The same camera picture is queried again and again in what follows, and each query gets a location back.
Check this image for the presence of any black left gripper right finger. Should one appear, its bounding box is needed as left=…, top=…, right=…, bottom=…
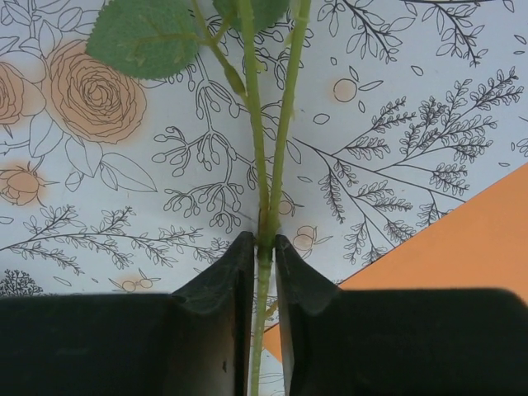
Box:
left=274, top=233, right=528, bottom=396

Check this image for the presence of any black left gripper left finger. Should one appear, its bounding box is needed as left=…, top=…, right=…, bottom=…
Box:
left=0, top=231, right=256, bottom=396

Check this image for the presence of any orange wrapping paper sheet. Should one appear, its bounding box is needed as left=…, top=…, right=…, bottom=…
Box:
left=262, top=163, right=528, bottom=364

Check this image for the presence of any fake flower bouquet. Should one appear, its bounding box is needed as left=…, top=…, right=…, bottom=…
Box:
left=84, top=0, right=314, bottom=396

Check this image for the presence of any floral print table cloth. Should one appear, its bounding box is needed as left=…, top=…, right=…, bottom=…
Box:
left=0, top=0, right=528, bottom=396

